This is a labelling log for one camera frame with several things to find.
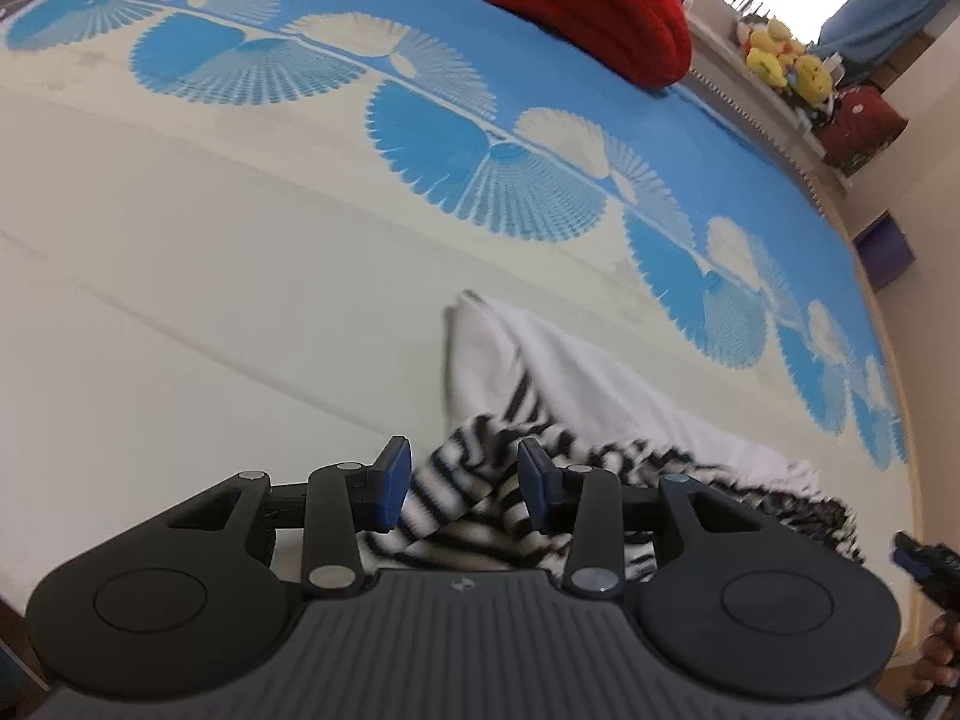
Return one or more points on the dark red bag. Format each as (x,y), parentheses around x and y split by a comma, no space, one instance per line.
(859,124)

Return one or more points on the person's right hand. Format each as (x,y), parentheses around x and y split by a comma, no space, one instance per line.
(943,652)

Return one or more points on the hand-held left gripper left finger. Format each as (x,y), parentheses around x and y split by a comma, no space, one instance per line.
(394,484)

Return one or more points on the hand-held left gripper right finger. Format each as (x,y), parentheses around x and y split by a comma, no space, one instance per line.
(534,484)

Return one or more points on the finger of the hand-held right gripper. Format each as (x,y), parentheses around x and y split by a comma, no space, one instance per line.
(926,562)

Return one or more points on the purple box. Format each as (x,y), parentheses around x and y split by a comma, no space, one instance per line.
(889,251)

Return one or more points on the red folded blanket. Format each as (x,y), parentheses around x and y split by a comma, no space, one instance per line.
(570,0)

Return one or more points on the wooden bed frame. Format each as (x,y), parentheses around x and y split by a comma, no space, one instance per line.
(904,405)

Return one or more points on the blue curtain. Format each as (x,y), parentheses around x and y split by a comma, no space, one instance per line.
(892,7)

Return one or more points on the striped sweater with white vest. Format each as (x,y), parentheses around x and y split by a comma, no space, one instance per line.
(600,390)

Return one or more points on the blue fan-print bed sheet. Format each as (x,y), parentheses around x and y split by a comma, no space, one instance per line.
(225,240)

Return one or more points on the yellow plush toy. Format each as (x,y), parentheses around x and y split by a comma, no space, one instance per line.
(769,49)
(810,79)

